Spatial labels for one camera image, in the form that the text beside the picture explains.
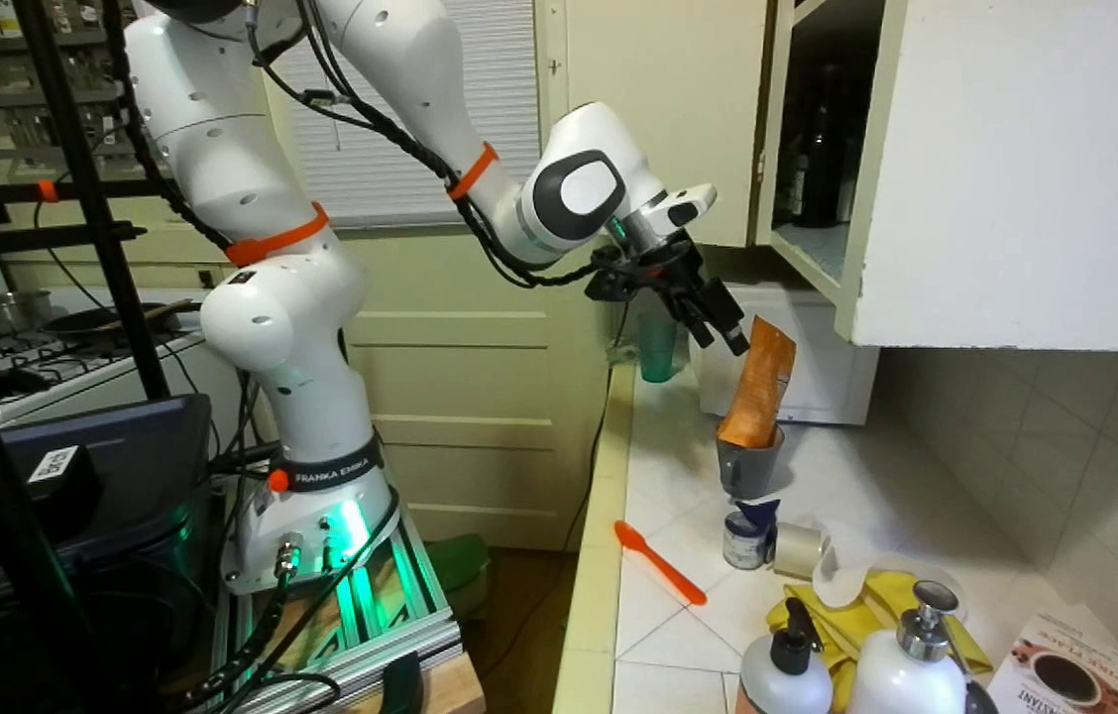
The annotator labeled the clear tape roll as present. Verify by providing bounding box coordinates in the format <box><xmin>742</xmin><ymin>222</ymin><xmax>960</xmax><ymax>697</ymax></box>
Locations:
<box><xmin>769</xmin><ymin>518</ymin><xmax>827</xmax><ymax>583</ymax></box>

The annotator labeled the open cream cabinet door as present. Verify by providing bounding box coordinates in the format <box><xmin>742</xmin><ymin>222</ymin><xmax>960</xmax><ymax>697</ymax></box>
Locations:
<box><xmin>844</xmin><ymin>0</ymin><xmax>1118</xmax><ymax>357</ymax></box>

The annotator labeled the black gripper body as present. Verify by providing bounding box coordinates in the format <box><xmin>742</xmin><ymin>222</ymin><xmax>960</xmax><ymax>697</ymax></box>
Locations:
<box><xmin>585</xmin><ymin>222</ymin><xmax>716</xmax><ymax>317</ymax></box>

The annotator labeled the cream wall cabinet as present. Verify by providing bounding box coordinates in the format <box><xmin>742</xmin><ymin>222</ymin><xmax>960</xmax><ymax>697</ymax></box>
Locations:
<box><xmin>749</xmin><ymin>0</ymin><xmax>886</xmax><ymax>311</ymax></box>

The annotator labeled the black metal stand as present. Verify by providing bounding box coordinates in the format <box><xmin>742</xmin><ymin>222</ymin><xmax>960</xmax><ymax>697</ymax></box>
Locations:
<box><xmin>0</xmin><ymin>0</ymin><xmax>182</xmax><ymax>409</ymax></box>

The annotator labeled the orange sachet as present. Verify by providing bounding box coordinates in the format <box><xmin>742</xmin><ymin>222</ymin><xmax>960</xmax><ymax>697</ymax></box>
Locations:
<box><xmin>713</xmin><ymin>315</ymin><xmax>802</xmax><ymax>458</ymax></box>

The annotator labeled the white plastic lid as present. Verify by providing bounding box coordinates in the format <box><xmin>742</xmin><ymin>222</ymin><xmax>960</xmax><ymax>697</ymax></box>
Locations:
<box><xmin>808</xmin><ymin>518</ymin><xmax>875</xmax><ymax>616</ymax></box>

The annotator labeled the orange plastic spoon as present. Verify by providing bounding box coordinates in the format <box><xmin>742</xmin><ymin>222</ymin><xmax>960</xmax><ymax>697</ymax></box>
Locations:
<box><xmin>612</xmin><ymin>516</ymin><xmax>713</xmax><ymax>610</ymax></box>

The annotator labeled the white window blind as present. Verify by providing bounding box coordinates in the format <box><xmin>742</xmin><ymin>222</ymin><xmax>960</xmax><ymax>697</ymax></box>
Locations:
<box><xmin>256</xmin><ymin>0</ymin><xmax>545</xmax><ymax>231</ymax></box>

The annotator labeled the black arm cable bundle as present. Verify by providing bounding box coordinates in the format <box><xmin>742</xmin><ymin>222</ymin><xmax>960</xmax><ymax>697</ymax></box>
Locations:
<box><xmin>244</xmin><ymin>0</ymin><xmax>621</xmax><ymax>294</ymax></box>

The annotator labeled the dark storage case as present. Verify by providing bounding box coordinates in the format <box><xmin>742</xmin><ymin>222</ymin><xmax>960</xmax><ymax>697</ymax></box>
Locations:
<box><xmin>0</xmin><ymin>387</ymin><xmax>216</xmax><ymax>627</ymax></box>

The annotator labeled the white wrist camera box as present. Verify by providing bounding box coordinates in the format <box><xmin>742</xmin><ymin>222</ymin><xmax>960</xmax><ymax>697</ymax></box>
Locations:
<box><xmin>642</xmin><ymin>181</ymin><xmax>723</xmax><ymax>238</ymax></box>

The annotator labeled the small blue white cup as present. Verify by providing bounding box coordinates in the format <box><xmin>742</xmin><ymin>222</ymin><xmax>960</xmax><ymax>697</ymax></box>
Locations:
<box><xmin>716</xmin><ymin>495</ymin><xmax>790</xmax><ymax>575</ymax></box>

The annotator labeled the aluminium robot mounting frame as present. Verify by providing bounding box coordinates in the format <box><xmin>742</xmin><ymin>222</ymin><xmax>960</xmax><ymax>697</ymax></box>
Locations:
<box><xmin>202</xmin><ymin>516</ymin><xmax>493</xmax><ymax>714</ymax></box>

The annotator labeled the yellow cloth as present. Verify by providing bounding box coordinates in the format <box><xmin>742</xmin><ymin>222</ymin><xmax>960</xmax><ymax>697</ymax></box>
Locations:
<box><xmin>766</xmin><ymin>563</ymin><xmax>997</xmax><ymax>686</ymax></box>

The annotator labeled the soap bottle with black pump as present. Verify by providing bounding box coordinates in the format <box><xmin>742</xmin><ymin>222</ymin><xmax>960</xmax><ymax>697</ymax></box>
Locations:
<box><xmin>734</xmin><ymin>596</ymin><xmax>840</xmax><ymax>714</ymax></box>

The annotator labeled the white bottle with silver pump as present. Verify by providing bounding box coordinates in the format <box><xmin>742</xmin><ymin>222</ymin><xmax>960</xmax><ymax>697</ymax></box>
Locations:
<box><xmin>844</xmin><ymin>600</ymin><xmax>975</xmax><ymax>714</ymax></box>

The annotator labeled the closed cream cabinet door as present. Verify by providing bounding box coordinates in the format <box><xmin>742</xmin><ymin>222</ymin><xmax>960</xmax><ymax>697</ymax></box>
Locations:
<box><xmin>539</xmin><ymin>0</ymin><xmax>774</xmax><ymax>255</ymax></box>

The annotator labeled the teal plastic cup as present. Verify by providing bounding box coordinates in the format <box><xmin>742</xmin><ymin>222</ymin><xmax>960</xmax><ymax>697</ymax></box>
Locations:
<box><xmin>631</xmin><ymin>288</ymin><xmax>692</xmax><ymax>387</ymax></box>

